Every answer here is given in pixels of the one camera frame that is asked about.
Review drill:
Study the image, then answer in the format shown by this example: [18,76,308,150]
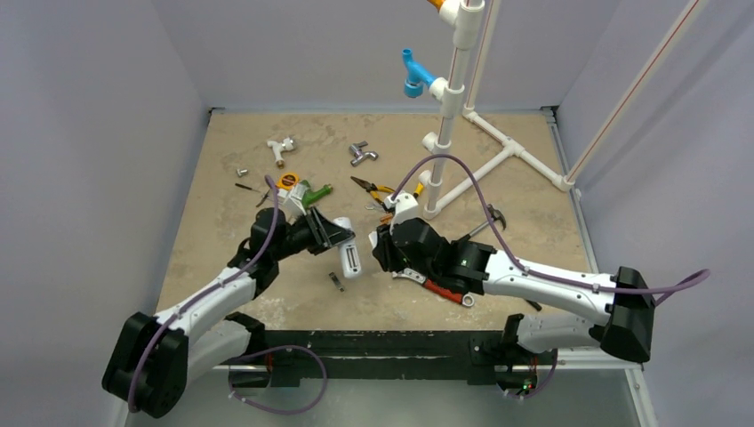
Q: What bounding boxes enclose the black thin screwdriver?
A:
[234,182,261,193]

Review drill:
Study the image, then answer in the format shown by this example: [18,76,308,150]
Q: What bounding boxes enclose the silver sfp module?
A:
[328,272,346,293]

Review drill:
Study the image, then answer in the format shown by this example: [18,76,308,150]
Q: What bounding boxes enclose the yellow tape measure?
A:
[276,173,301,190]

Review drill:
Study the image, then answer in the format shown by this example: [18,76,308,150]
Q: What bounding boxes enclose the black handled hammer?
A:
[461,204,507,240]

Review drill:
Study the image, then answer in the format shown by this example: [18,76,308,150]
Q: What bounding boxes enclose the white remote control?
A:
[333,217,362,279]

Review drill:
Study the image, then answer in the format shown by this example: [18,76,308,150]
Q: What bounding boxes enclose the white pvc pipe frame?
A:
[416,0,575,221]

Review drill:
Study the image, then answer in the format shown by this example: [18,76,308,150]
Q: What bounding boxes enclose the blue pipe valve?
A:
[402,48,437,98]

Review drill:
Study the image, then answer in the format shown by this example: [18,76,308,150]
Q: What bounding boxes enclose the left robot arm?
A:
[101,207,361,418]

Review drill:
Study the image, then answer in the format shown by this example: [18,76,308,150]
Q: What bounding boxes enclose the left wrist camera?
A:
[277,185,309,218]

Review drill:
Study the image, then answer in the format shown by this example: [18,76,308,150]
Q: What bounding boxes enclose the chrome metal faucet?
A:
[349,141,379,167]

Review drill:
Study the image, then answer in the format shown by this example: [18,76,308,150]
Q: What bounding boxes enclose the red adjustable wrench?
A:
[391,268,475,308]

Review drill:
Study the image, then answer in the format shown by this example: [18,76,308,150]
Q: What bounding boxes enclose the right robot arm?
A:
[369,219,656,363]

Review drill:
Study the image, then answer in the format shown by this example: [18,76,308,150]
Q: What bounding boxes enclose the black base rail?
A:
[222,330,554,393]

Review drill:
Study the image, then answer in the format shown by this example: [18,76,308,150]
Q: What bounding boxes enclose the yellow long nose pliers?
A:
[350,176,395,208]

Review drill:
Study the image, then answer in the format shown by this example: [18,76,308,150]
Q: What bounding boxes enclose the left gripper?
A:
[271,206,353,262]

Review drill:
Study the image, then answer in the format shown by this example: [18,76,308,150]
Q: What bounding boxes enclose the green plastic faucet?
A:
[301,183,333,209]

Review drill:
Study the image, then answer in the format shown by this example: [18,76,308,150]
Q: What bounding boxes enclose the orange handled cutting pliers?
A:
[525,300,543,311]

